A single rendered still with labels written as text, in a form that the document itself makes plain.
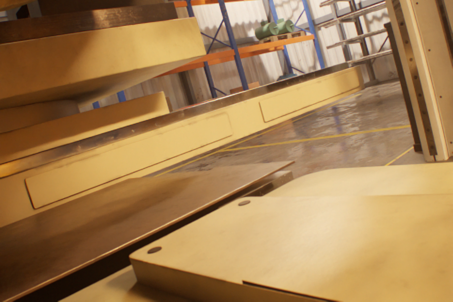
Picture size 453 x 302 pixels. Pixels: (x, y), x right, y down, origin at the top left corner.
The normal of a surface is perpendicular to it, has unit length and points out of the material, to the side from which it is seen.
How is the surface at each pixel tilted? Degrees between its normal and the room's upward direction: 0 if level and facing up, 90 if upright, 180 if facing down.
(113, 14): 90
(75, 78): 90
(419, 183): 0
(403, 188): 0
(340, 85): 90
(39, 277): 0
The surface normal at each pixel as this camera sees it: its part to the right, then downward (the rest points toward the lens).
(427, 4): -0.73, 0.26
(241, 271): -0.27, -0.96
